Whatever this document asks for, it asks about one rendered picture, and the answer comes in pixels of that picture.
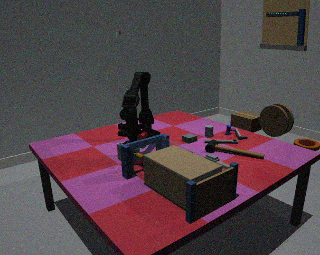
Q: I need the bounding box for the grey cylinder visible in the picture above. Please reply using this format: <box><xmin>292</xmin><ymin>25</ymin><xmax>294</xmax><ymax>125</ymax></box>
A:
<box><xmin>205</xmin><ymin>125</ymin><xmax>213</xmax><ymax>138</ymax></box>

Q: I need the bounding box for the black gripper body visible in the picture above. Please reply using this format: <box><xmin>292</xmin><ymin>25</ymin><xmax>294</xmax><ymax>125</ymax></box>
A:
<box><xmin>118</xmin><ymin>117</ymin><xmax>148</xmax><ymax>137</ymax></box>

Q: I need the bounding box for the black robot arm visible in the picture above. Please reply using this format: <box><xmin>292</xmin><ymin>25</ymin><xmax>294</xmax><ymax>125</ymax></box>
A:
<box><xmin>118</xmin><ymin>72</ymin><xmax>154</xmax><ymax>134</ymax></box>

